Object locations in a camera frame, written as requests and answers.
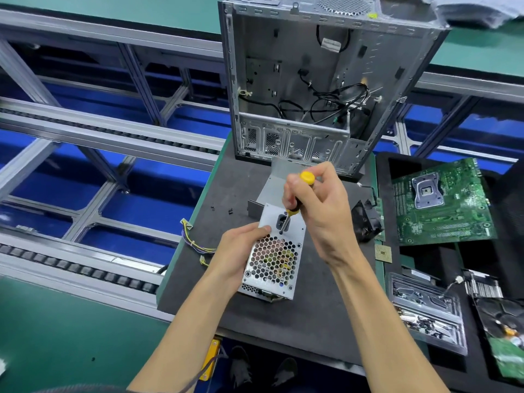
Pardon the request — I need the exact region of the person's left hand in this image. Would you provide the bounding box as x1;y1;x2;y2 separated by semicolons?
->
205;222;273;283

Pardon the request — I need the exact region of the person's right hand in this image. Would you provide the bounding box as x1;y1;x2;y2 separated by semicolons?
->
282;162;365;269

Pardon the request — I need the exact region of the yellow handled screwdriver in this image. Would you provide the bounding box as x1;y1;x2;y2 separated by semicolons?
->
284;170;317;218

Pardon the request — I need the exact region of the power supply metal base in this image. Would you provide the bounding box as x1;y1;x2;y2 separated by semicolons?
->
237;203;308;302

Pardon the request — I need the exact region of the grey power supply cover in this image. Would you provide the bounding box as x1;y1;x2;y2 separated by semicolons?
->
248;155;306;219

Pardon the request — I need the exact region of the person's right forearm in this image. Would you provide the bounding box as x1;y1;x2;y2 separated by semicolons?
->
331;245;451;393

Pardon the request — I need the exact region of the person's left forearm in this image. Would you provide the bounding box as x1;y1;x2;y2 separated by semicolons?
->
127;270;242;393

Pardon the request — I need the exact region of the person's left shoe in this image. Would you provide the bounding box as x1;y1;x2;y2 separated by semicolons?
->
229;346;252;388

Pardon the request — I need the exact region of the person's shoe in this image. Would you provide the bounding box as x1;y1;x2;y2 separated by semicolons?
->
272;356;298;388
229;346;252;388

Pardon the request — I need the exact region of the person's right shoe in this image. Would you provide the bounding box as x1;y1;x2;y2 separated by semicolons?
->
272;356;298;388

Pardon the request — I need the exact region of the black cooling fan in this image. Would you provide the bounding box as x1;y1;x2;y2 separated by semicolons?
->
352;199;384;242

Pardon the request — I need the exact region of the small square processor chip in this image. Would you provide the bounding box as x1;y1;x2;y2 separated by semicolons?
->
374;243;394;264

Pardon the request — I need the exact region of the black foam work mat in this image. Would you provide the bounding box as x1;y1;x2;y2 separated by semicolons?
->
157;135;390;375

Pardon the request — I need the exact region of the yellow button box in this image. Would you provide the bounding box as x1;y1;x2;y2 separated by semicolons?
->
200;340;222;382

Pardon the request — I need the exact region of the green motherboard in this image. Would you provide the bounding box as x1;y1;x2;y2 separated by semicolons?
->
391;158;498;246

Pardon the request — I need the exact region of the silver computer tower chassis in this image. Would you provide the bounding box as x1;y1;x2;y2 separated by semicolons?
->
218;0;450;179

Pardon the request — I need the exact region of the clear plastic screw tray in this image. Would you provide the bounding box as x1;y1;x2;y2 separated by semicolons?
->
385;270;469;357

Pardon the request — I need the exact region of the silver heatsink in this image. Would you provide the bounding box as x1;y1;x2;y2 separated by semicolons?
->
462;270;504;301

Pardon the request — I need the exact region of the black foam parts tray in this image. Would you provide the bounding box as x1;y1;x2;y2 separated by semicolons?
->
372;151;524;393

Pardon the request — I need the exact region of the black hard disk drive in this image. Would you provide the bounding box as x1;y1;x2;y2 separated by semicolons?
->
475;297;524;382

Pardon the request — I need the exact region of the thin black cable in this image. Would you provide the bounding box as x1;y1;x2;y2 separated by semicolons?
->
33;356;221;393

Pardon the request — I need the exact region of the aluminium conveyor frame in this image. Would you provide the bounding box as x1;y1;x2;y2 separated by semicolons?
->
0;4;524;320

